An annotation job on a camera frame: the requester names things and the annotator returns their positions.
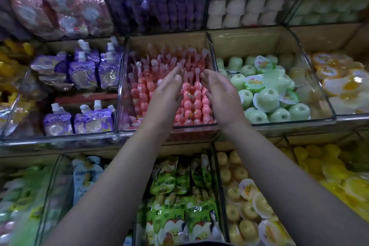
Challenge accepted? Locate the person's left hand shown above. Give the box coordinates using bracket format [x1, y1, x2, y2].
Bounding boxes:
[141, 65, 184, 135]

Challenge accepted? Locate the person's right hand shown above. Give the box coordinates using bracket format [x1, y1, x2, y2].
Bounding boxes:
[200, 69, 249, 131]

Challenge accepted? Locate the pile of pink jelly sticks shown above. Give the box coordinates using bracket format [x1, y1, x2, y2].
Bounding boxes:
[124, 46, 217, 128]

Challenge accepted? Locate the pile of green jelly cups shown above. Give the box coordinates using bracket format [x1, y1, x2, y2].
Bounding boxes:
[216, 54, 312, 124]

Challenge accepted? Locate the pile of purple jelly sticks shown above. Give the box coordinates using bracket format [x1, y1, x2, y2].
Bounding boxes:
[32, 37, 125, 137]

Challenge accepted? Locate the green juice pouches pile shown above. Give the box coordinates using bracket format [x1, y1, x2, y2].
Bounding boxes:
[137, 153, 226, 246]

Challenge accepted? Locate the pile of pale jelly pouches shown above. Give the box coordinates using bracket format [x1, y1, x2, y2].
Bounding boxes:
[70, 155, 106, 206]

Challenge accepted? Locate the pile of pale yellow jelly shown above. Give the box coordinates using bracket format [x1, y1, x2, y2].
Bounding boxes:
[216, 150, 296, 246]

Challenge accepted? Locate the pile of orange-lid jelly cups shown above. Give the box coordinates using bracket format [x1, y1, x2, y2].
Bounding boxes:
[311, 52, 369, 116]

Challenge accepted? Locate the pile of yellow jelly cups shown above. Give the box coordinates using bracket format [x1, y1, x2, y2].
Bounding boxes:
[281, 144, 369, 223]

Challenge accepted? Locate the pile of light green pouches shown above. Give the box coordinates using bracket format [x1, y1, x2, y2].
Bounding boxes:
[0, 165, 55, 246]

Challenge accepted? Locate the person's left forearm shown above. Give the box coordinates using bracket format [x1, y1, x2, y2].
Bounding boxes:
[43, 122, 174, 246]

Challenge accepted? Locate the person's right forearm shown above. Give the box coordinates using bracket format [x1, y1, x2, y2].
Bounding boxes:
[222, 117, 369, 246]

